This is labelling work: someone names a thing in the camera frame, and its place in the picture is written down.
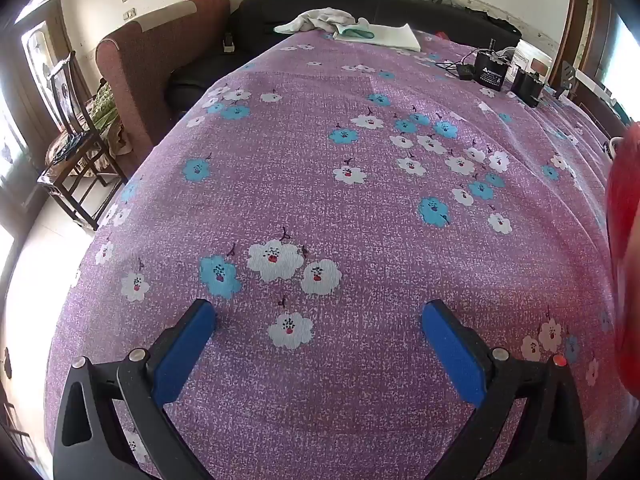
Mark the small black cylinder motor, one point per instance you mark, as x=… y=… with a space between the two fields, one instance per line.
x=525 y=87

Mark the red scalloped plate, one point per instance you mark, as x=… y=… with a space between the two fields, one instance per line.
x=625 y=260

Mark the wooden chair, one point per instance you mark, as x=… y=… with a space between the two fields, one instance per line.
x=75 y=145

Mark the wooden framed window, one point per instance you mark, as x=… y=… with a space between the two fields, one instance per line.
x=595 y=20

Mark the brown armchair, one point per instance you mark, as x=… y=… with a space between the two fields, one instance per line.
x=150 y=60

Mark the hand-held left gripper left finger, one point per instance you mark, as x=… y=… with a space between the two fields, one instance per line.
x=185 y=350

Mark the black sofa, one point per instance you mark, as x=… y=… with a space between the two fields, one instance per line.
x=280 y=15

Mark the green patterned cloth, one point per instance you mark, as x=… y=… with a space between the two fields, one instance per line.
x=107 y=110

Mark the white bag with green print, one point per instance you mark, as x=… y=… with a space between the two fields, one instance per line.
x=395 y=37

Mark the black phone stand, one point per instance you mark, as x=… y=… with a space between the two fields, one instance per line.
x=565 y=75

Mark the white gloves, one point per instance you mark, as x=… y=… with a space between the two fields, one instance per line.
x=320 y=17

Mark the purple floral tablecloth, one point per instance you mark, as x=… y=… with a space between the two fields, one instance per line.
x=320 y=200

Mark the black power adapter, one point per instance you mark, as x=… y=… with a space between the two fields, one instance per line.
x=464 y=71

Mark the wooden glass door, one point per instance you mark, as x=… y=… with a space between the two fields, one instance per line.
x=25 y=85

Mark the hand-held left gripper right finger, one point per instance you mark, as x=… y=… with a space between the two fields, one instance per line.
x=450 y=355

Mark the wall switch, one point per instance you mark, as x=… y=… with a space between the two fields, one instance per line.
x=130 y=13

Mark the large black cylinder motor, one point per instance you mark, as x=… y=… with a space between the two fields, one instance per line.
x=490 y=75

